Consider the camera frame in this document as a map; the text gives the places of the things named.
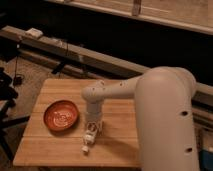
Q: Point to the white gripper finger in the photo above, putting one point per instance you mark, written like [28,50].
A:
[87,131]
[99,128]

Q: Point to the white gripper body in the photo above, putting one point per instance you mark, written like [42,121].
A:
[94,114]

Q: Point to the small white bottle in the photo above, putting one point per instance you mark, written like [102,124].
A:
[89,140]

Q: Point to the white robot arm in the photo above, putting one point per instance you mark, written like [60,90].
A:
[163,110]

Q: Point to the orange ceramic bowl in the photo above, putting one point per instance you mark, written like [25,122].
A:
[60,115]

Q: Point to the wooden table board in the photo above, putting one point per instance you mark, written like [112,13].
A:
[116,146]

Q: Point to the black tripod stand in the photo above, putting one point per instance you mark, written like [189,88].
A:
[7,94]

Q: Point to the long wooden beam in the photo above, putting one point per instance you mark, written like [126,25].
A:
[75,53]

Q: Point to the small white box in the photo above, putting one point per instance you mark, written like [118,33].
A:
[34,33]

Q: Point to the wooden shelf ledge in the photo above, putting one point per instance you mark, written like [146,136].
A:
[193,15]

